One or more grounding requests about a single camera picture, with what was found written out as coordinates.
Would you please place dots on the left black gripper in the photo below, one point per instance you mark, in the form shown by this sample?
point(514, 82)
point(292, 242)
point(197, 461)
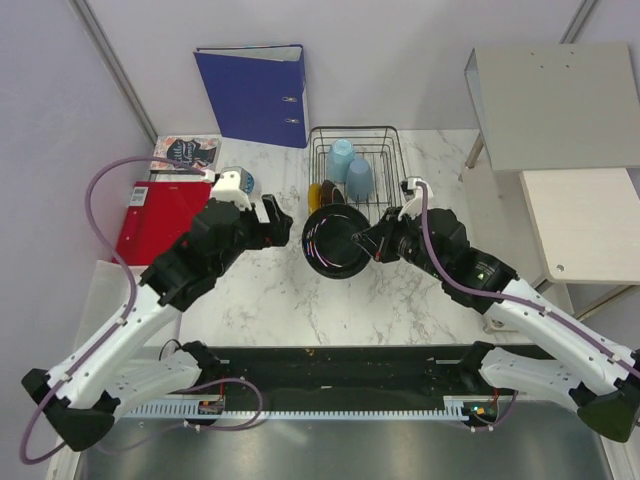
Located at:
point(279, 224)

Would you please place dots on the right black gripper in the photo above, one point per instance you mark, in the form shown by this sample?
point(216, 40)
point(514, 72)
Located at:
point(374, 238)

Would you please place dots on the blue patterned bowl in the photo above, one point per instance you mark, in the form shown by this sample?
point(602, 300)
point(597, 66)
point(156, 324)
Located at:
point(247, 181)

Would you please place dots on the black plate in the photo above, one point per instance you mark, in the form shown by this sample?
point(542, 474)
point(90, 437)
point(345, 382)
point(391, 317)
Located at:
point(327, 243)

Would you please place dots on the yellow plate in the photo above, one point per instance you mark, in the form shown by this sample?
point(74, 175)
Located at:
point(314, 198)

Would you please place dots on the red floral plate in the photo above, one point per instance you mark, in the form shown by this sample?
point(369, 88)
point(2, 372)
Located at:
point(330, 194)

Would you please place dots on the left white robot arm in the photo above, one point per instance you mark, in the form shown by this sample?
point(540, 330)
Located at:
point(83, 396)

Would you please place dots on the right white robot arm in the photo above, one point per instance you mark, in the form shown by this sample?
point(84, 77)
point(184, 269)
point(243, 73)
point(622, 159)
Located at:
point(586, 373)

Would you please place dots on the light blue cup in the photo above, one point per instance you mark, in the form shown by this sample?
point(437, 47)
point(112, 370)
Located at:
point(340, 156)

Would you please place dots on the little women book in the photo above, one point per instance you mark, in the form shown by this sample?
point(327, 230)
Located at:
point(175, 152)

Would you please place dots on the red folder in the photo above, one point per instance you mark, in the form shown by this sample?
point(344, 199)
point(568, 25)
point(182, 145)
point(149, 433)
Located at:
point(157, 215)

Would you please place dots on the beige wooden board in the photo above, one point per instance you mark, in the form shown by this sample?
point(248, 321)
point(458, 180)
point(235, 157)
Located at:
point(586, 224)

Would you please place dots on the grey metal shelf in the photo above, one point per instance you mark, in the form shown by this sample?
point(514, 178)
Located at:
point(556, 106)

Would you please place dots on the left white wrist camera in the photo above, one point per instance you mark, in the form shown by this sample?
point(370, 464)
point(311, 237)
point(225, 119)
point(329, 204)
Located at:
point(225, 187)

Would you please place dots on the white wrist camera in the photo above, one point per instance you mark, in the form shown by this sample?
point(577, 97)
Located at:
point(417, 193)
point(225, 187)

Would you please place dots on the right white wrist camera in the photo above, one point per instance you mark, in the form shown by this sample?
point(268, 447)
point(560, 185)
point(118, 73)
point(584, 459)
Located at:
point(417, 193)

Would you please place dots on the black wire dish rack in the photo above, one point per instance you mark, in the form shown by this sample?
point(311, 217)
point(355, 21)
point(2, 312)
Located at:
point(380, 147)

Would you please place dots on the blue ring binder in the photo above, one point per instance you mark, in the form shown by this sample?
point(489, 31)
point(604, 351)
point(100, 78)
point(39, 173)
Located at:
point(257, 93)

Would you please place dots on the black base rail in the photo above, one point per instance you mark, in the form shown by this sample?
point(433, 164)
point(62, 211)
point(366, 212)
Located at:
point(297, 380)

